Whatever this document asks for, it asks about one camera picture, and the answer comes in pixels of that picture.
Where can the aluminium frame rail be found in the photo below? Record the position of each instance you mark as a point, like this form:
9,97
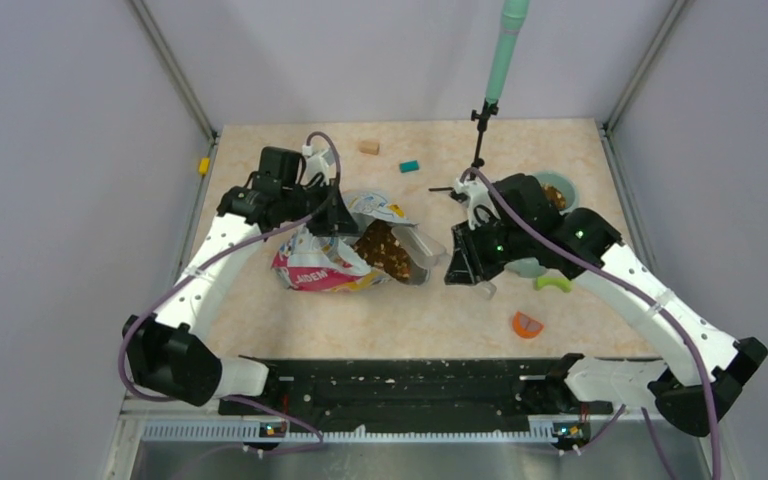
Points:
477,402

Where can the clear plastic scoop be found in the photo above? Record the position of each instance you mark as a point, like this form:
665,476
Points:
427,254

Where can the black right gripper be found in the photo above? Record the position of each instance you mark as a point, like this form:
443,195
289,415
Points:
468,265

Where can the light wooden block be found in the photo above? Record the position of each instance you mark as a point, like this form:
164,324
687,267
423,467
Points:
369,147

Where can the orange semicircle toy block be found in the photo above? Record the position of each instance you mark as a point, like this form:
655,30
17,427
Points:
525,326

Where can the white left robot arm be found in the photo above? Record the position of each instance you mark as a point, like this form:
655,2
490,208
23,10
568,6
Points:
164,355

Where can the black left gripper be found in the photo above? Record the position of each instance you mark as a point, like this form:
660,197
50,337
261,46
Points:
335,222

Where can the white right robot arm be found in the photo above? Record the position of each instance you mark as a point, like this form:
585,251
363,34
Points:
699,371

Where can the black tripod stand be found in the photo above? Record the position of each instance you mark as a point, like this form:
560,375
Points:
489,109

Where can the teal rectangular block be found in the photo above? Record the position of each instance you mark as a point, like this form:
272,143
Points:
409,166

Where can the pink pet food bag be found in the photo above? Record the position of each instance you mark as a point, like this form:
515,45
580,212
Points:
309,263

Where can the yellow clip on frame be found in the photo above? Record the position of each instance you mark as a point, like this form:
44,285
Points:
204,166

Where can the teal double pet bowl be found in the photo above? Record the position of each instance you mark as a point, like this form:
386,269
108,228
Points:
563,194

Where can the green curved toy piece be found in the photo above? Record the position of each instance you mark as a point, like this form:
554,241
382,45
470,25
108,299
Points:
545,281

